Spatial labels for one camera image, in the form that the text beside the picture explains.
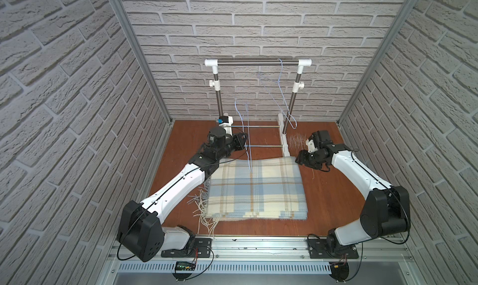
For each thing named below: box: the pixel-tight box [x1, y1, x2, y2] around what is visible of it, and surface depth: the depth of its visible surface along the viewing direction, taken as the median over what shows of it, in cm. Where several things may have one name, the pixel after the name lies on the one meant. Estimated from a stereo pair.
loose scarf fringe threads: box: [288, 132, 309, 152], surface depth 112 cm
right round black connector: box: [328, 261, 350, 284], surface depth 72 cm
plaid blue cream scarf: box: [187, 156, 309, 237], surface depth 87 cm
